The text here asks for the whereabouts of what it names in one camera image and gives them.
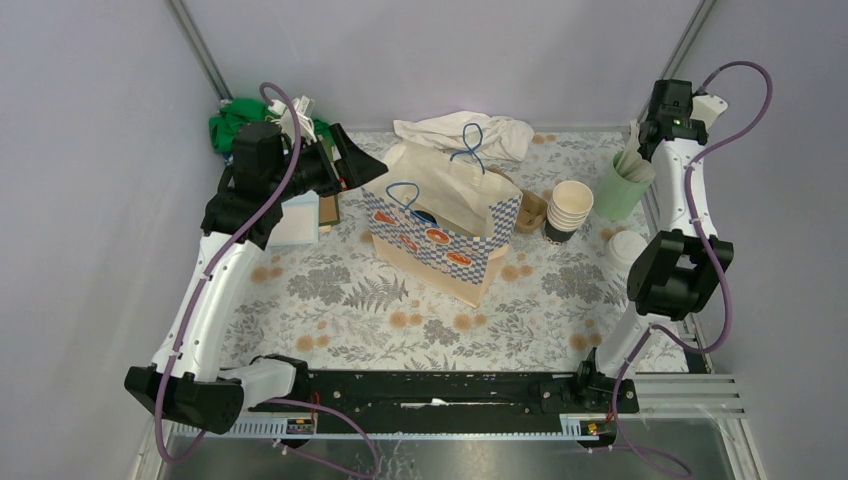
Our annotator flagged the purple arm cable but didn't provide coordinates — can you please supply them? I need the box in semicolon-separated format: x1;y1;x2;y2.
153;82;382;480
609;60;774;480

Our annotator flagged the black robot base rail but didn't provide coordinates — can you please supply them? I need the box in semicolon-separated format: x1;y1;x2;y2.
248;354;641;435

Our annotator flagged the stack of black paper cups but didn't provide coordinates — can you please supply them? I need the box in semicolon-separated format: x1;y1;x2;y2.
543;180;594;245

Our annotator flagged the green straw holder cup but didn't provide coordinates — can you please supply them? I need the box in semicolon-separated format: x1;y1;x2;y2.
593;152;654;221

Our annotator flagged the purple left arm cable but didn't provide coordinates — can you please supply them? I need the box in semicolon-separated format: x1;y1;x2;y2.
153;82;382;480

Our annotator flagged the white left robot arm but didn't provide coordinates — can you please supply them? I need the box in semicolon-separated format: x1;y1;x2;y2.
124;122;388;434

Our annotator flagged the white cloth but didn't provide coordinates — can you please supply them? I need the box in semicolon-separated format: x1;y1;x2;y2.
393;111;535;161

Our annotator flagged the stack of brown cup carriers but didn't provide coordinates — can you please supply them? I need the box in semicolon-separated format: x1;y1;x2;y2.
486;167;548;234

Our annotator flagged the light blue paper bag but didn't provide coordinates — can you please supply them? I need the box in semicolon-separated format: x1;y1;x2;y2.
267;192;320;247

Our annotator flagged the bundle of white wrapped straws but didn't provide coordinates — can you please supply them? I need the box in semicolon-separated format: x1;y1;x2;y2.
613;120;656;184

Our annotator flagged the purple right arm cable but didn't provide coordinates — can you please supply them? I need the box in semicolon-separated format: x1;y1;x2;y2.
609;60;774;480

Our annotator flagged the black coffee lid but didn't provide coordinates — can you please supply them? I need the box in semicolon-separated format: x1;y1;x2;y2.
413;210;438;225

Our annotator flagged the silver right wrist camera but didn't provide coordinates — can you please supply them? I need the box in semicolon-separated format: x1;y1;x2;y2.
690;94;729;132

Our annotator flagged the floral tablecloth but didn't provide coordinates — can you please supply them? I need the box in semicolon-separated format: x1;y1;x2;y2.
211;130;690;372

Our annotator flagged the blue checkered paper bag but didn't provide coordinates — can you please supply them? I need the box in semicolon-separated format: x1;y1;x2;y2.
363;141;522;307

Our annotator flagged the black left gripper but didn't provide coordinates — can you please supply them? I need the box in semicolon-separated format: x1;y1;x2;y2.
268;122;388;202

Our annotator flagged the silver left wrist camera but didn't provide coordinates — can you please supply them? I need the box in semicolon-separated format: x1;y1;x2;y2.
269;96;318;144

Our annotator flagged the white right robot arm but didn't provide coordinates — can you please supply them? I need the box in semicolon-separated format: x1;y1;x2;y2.
594;80;734;378

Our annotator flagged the green cloth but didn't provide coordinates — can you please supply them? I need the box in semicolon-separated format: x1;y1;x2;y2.
208;98;332;156

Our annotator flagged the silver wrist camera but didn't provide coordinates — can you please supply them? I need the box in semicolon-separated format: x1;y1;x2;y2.
269;96;318;144
690;94;729;132

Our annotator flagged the stack of white lids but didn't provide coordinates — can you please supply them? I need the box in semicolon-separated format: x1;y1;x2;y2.
605;230;648;272

